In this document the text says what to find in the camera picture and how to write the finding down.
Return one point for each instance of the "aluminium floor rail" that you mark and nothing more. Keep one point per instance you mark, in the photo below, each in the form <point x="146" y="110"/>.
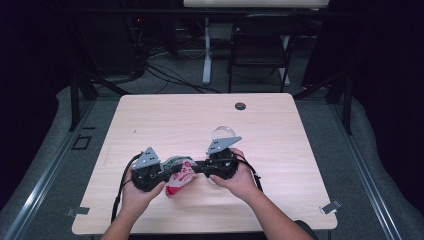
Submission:
<point x="43" y="186"/>
<point x="366" y="173"/>

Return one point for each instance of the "grey tape piece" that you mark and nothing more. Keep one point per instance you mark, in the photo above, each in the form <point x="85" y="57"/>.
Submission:
<point x="330" y="206"/>
<point x="78" y="211"/>

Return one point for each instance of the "white desk top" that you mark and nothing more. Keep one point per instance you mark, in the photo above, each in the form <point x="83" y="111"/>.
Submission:
<point x="253" y="3"/>

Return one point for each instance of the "white desk leg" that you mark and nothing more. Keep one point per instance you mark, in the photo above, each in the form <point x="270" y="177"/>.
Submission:
<point x="286" y="78"/>
<point x="207" y="66"/>

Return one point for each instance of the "black folding chair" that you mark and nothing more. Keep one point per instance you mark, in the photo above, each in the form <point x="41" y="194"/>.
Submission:
<point x="266" y="25"/>

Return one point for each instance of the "black table grommet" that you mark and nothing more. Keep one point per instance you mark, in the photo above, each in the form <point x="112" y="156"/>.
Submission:
<point x="240" y="106"/>

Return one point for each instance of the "person's right hand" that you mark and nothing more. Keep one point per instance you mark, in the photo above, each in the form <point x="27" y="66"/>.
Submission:
<point x="241" y="181"/>

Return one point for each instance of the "dark equipment box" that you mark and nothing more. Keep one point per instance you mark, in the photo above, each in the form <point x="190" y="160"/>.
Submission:
<point x="116" y="46"/>

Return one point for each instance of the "black metal stand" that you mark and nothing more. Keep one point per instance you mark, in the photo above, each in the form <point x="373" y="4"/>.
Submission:
<point x="348" y="106"/>
<point x="74" y="100"/>

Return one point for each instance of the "clear glass cup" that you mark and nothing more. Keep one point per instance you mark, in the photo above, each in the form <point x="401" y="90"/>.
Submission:
<point x="221" y="133"/>

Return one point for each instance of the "person's left hand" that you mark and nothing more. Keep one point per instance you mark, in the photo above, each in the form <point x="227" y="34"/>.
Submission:
<point x="136" y="200"/>

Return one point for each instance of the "pink clear plastic packet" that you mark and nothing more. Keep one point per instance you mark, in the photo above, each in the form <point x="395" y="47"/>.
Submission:
<point x="181" y="180"/>

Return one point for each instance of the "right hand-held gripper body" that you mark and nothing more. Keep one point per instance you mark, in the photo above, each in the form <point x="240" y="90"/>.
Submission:
<point x="221" y="166"/>

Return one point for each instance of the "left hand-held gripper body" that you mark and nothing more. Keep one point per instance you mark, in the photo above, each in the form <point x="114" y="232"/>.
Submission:
<point x="146" y="176"/>

